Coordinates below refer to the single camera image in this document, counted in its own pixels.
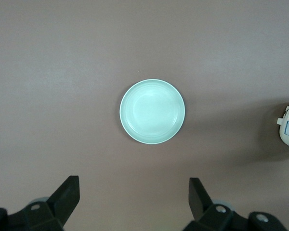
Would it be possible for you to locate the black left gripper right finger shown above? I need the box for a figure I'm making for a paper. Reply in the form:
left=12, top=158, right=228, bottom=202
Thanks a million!
left=183, top=178, right=288, bottom=231

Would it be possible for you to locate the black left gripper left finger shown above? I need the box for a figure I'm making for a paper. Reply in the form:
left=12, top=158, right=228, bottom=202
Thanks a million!
left=0, top=175, right=81, bottom=231

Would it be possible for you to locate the light green round plate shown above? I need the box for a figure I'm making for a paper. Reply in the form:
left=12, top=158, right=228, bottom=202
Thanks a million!
left=119, top=79, right=186, bottom=145

